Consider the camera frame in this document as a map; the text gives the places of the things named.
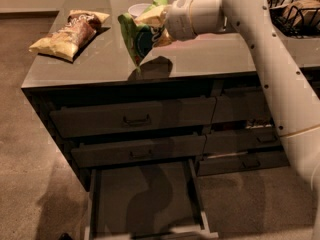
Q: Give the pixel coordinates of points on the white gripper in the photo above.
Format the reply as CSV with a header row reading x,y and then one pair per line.
x,y
178,17

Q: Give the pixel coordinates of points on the green rice chip bag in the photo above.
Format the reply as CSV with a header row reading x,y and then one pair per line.
x,y
139,39

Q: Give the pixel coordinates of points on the brown yellow chip bag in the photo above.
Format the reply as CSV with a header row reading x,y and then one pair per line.
x,y
80,29

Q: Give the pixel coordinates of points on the top right drawer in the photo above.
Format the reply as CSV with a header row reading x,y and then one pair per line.
x,y
240,104

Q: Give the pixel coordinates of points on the middle right drawer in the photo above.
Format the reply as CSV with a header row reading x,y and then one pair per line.
x,y
234,141

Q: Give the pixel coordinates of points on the top left drawer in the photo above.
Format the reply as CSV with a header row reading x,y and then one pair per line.
x,y
129,117

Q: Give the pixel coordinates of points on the middle left drawer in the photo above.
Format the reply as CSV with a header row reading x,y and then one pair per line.
x,y
138,150

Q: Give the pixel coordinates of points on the snack bag in basket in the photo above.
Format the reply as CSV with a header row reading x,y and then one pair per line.
x,y
303,13

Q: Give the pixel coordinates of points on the bottom right drawer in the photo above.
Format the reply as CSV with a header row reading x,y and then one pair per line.
x,y
239,162

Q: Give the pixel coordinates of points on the open bottom left drawer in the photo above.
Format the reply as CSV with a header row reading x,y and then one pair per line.
x,y
157,201

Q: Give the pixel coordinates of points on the white ceramic bowl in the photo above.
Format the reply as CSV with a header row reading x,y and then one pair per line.
x,y
138,9

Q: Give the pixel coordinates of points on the dark kitchen island cabinet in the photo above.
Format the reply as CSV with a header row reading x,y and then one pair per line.
x,y
103,73

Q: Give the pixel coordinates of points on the black wire basket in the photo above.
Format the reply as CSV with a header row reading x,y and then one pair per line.
x,y
277,8

